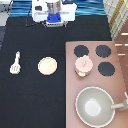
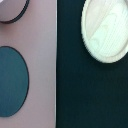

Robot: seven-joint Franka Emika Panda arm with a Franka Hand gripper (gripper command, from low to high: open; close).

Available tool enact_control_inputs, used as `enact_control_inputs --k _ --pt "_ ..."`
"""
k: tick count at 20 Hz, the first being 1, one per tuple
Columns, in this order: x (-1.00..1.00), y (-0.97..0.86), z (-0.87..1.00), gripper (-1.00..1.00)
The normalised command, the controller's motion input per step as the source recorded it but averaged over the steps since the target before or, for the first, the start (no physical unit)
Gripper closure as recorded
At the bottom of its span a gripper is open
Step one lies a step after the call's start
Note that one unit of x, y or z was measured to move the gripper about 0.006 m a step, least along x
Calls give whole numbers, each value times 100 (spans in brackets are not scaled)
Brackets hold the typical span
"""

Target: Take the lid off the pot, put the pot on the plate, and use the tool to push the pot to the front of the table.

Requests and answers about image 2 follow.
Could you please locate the round wooden plate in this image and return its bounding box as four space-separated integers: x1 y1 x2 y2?
81 0 128 63

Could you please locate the pink stove board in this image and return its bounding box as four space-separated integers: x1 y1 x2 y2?
0 0 57 128

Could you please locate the black burner front left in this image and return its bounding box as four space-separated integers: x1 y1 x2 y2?
0 46 29 117

